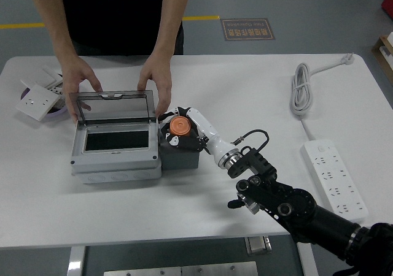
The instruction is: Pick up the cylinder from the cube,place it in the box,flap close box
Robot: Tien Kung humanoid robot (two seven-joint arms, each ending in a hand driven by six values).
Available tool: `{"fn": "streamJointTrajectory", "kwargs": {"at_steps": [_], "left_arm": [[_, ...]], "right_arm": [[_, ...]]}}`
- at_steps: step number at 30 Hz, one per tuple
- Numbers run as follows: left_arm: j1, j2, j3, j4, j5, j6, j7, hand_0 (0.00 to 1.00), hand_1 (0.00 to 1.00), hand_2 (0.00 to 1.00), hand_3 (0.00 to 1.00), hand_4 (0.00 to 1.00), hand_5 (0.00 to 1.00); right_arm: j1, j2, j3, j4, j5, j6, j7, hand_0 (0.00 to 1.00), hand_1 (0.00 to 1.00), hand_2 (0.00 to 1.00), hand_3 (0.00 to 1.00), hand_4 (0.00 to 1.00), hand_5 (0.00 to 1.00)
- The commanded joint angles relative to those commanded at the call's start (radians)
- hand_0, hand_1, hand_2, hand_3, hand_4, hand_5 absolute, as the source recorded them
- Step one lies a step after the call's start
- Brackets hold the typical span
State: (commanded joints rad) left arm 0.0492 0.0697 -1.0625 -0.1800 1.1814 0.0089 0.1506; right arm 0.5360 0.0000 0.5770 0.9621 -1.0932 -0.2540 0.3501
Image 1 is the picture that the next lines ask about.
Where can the brown floor sign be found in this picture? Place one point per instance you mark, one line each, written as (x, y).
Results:
(248, 29)

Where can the white multi-hole socket panel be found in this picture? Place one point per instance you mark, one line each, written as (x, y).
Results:
(56, 90)

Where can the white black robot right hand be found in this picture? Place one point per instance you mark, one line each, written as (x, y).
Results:
(212, 138)

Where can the wooden crate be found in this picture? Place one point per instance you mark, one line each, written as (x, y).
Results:
(380, 61)

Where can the person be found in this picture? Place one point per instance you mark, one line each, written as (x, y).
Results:
(122, 18)

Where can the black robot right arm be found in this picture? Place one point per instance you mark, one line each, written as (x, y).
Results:
(294, 205)

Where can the grey electrical box clear lid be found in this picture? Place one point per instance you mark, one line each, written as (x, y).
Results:
(116, 165)

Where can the person's left forearm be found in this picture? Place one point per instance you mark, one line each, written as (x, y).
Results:
(172, 18)

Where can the orange cylinder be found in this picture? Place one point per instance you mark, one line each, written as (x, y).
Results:
(180, 125)

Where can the person's left hand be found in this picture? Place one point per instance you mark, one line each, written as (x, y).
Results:
(158, 70)

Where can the white wall socket panel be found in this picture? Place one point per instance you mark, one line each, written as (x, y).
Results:
(37, 102)

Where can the grey cube with round hole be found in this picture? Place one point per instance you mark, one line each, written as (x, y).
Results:
(179, 159)

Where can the red box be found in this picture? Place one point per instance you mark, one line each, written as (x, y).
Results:
(388, 1)

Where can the purple oval tray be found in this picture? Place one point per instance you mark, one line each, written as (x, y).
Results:
(58, 114)

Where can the white wall switch panel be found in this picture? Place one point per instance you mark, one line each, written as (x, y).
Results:
(46, 76)

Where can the person's right hand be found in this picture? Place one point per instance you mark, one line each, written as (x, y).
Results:
(75, 73)

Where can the person's right forearm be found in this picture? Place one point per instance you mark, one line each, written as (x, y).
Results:
(52, 21)

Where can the grey metal base plate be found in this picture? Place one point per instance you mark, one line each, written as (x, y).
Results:
(184, 270)

